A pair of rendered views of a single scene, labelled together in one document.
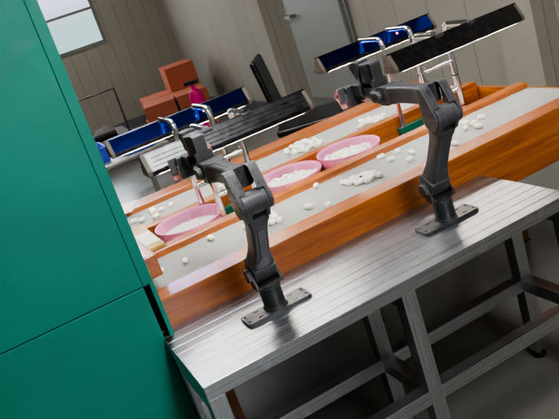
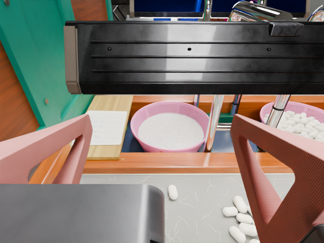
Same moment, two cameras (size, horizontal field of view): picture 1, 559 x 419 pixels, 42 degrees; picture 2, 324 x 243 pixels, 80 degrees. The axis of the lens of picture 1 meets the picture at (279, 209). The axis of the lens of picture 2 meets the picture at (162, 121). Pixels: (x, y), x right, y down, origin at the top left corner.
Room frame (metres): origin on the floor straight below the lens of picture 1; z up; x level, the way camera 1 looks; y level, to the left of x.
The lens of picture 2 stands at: (2.10, 0.19, 1.15)
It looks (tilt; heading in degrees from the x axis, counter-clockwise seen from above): 36 degrees down; 19
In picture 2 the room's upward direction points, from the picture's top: straight up
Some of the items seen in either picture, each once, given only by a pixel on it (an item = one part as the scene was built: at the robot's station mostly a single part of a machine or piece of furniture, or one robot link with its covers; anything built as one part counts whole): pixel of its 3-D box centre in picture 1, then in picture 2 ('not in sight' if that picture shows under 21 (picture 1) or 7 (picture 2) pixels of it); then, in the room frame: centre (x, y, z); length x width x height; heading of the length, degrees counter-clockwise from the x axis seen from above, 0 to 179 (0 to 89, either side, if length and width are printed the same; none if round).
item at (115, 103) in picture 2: (134, 243); (104, 121); (2.52, 0.54, 0.77); 0.33 x 0.15 x 0.01; 20
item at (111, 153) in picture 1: (179, 120); (218, 4); (2.92, 0.27, 1.08); 0.62 x 0.08 x 0.07; 110
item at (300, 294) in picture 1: (272, 296); not in sight; (1.83, 0.09, 0.71); 0.20 x 0.07 x 0.08; 110
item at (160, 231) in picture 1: (192, 229); (170, 132); (2.60, 0.33, 0.72); 0.27 x 0.27 x 0.10
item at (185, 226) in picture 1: (193, 233); (170, 135); (2.60, 0.33, 0.71); 0.22 x 0.22 x 0.06
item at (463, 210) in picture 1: (443, 209); not in sight; (2.03, -0.47, 0.71); 0.20 x 0.07 x 0.08; 110
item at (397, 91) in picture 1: (414, 103); not in sight; (2.04, -0.47, 1.05); 0.30 x 0.09 x 0.12; 20
